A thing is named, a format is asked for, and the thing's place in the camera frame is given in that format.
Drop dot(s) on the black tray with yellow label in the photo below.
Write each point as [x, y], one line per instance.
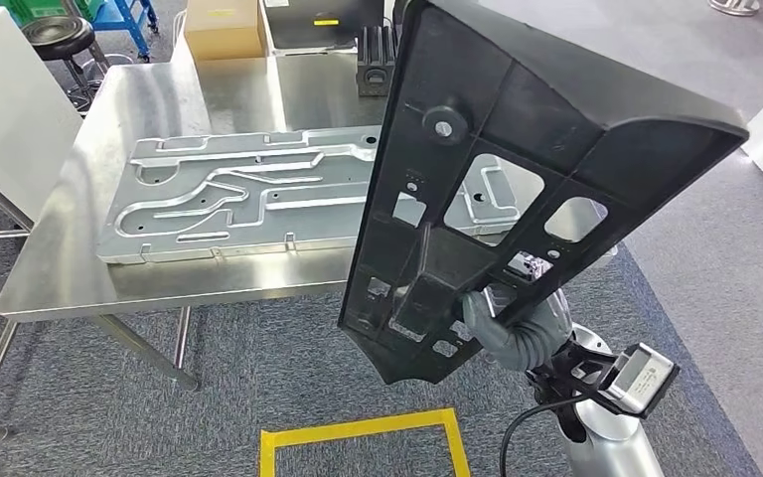
[329, 36]

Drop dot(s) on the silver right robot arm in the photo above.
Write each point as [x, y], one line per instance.
[608, 447]

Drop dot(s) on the brown cardboard box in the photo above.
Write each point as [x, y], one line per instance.
[223, 33]

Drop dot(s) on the black ribbed block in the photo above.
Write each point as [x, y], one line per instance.
[375, 66]

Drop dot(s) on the green plastic crate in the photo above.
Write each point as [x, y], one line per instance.
[26, 10]

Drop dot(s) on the silver round stand base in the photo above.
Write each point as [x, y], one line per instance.
[733, 6]

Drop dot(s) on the black plastic panel part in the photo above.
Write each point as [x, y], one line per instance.
[552, 79]

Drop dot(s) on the stamped grey metal panel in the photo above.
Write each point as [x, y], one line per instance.
[223, 197]

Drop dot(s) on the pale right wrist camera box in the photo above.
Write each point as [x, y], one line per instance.
[641, 378]

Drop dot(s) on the white cabinet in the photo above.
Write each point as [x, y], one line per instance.
[6, 99]

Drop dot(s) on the stainless steel workbench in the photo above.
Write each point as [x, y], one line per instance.
[158, 92]

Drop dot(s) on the blue metal cart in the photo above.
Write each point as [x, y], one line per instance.
[121, 16]

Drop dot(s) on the black round stool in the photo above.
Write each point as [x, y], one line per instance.
[59, 33]

